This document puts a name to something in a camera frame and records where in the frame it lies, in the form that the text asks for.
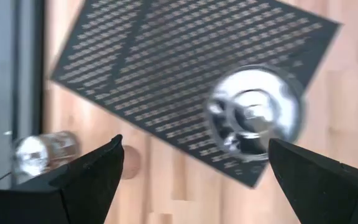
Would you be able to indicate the metal scented candle tin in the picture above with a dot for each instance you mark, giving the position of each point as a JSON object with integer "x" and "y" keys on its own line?
{"x": 253, "y": 102}

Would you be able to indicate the clear ribbed glass candle holder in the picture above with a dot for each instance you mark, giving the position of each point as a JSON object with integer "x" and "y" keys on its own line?
{"x": 42, "y": 152}

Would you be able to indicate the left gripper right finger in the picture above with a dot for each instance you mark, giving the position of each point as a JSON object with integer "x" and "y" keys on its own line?
{"x": 322, "y": 193}

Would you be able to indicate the pink ribbed glass candle holder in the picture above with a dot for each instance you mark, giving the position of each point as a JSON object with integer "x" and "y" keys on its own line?
{"x": 132, "y": 161}

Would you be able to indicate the black perforated metal shelf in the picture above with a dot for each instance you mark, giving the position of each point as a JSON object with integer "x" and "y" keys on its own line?
{"x": 166, "y": 62}

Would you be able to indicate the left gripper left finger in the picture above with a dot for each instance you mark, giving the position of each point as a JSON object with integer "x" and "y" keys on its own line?
{"x": 82, "y": 193}

